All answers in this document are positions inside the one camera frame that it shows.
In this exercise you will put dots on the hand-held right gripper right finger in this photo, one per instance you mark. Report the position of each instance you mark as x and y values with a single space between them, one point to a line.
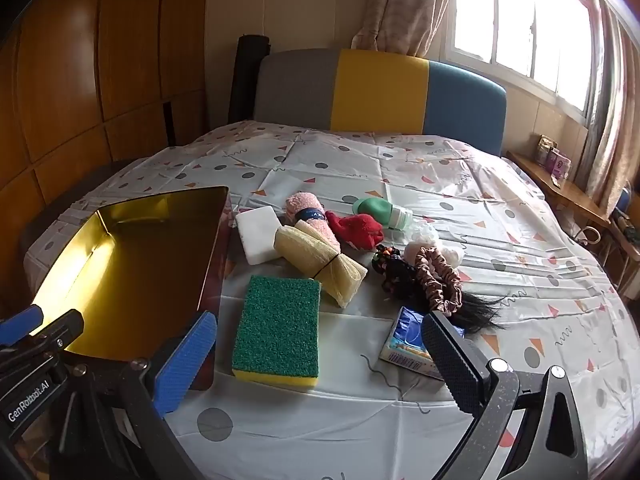
450 360

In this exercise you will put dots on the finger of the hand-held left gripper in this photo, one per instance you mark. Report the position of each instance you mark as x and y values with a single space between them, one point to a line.
52 332
20 322

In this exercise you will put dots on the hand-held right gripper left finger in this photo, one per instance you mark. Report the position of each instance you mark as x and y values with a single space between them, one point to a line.
185 360

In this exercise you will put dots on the blue tissue packet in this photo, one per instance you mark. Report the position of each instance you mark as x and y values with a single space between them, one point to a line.
405 335

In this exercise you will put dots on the pink satin scrunchie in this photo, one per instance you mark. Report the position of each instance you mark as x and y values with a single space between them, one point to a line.
432 285

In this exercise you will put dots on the dark red gold-lined tin box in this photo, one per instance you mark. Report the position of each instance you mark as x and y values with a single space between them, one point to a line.
125 270

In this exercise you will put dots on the black hairpiece with beads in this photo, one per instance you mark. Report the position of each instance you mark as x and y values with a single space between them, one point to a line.
400 275

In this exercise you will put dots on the green and yellow sponge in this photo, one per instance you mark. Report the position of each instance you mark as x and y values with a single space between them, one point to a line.
277 325

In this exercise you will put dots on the clear plastic bag of cotton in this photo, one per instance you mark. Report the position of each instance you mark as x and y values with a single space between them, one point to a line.
425 232

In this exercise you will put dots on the white foam block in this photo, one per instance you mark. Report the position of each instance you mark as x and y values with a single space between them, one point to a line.
257 235

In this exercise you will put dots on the red fluffy sock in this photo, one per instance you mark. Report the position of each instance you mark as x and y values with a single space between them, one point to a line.
360 230

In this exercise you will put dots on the beige loofah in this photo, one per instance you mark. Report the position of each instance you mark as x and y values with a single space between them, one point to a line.
310 255

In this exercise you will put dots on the green and white bottle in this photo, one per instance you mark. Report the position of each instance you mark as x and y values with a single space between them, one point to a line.
372 207

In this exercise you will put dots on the pink towel blue band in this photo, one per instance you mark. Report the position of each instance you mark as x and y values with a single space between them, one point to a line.
305 202

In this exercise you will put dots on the patterned white bed sheet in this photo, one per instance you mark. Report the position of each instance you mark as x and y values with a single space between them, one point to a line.
350 410

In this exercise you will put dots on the wooden side table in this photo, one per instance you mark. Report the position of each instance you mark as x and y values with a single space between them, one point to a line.
575 192

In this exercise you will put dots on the purple small box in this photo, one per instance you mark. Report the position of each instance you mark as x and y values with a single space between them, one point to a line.
560 164

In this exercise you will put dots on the blue chair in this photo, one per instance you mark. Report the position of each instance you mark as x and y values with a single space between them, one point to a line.
624 202

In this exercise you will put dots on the wooden wardrobe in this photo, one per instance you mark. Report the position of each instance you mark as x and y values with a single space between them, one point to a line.
100 60

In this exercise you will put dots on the grey yellow blue headboard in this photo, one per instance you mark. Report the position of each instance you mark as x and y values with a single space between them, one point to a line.
380 90

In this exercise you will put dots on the beige patterned curtain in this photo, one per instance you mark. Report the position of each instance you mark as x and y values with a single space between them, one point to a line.
615 110
400 5

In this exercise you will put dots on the window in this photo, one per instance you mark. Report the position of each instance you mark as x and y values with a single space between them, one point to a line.
525 20

